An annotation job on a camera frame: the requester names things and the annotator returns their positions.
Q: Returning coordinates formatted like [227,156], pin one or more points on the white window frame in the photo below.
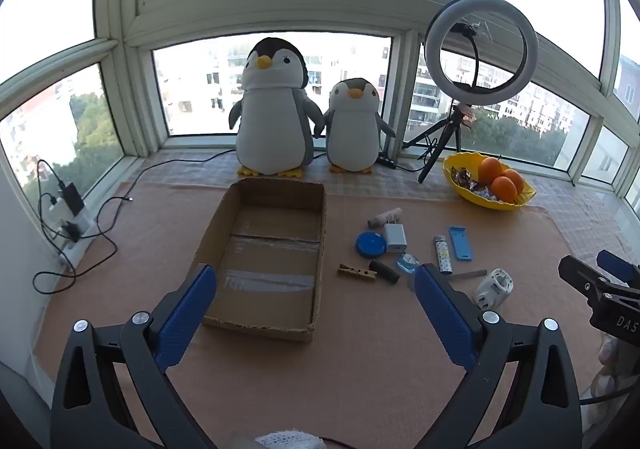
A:
[130,29]

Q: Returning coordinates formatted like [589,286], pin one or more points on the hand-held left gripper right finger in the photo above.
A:
[445,316]

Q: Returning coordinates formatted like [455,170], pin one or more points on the yellow plastic bowl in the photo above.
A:
[480,199]

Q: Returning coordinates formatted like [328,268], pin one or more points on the pile of wrapped candies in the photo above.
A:
[462,177]

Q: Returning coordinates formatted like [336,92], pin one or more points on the orange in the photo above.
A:
[502,190]
[515,178]
[490,169]

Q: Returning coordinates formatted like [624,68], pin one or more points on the white plug-in device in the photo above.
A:
[492,289]

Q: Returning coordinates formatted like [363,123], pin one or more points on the black inline remote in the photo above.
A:
[387,161]

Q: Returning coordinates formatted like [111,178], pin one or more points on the white power strip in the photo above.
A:
[85,229]

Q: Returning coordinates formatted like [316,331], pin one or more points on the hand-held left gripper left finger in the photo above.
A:
[185,316]

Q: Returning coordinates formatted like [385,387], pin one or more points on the large black adapter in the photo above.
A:
[72,198]

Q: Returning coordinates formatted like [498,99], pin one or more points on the white charger plug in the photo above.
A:
[395,236]

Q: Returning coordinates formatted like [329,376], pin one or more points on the black tripod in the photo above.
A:
[447,129]

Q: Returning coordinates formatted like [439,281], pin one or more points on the blue round tape measure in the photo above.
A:
[369,245]

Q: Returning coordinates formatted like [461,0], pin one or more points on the wooden clothespin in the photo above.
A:
[355,272]

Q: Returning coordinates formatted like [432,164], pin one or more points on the blue plastic holder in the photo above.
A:
[461,244]

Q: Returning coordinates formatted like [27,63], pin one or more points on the person's left hand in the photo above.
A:
[290,440]

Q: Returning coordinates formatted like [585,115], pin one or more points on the blue dental floss case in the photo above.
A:
[407,263]

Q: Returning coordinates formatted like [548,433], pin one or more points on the small plush penguin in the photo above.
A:
[352,134]

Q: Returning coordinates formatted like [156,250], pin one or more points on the power strip with chargers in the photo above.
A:
[127,199]

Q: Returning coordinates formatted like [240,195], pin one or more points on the patterned lighter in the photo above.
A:
[443,256]

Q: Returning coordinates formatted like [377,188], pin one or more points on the small pink bottle grey cap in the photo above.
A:
[387,216]

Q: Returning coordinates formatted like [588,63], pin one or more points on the person's right hand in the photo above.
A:
[612,369]

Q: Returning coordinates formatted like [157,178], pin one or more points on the large plush penguin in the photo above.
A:
[272,129]

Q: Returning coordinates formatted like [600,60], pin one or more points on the black cylinder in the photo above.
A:
[386,273]

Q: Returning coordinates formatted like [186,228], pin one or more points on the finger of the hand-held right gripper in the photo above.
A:
[580,276]
[620,269]

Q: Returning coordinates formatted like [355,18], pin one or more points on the white adapter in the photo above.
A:
[59,208]

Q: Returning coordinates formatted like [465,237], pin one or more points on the checked table cloth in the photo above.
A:
[360,186]

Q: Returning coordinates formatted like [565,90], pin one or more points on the small black adapter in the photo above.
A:
[71,230]

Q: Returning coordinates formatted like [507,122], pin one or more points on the brown cardboard box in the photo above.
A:
[270,259]

